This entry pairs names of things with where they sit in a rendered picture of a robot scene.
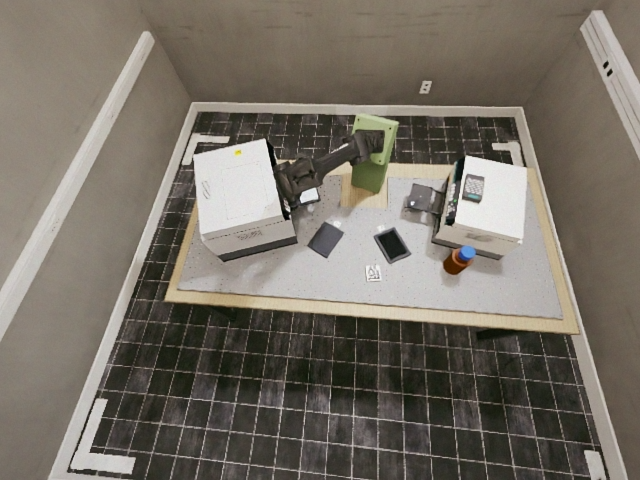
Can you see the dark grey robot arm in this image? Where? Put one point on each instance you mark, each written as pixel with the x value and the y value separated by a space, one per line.
pixel 295 179

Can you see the brown bottle with blue cap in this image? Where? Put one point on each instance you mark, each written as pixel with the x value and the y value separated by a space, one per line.
pixel 455 264

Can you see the white multi-well plate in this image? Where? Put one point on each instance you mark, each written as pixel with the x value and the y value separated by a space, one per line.
pixel 309 195

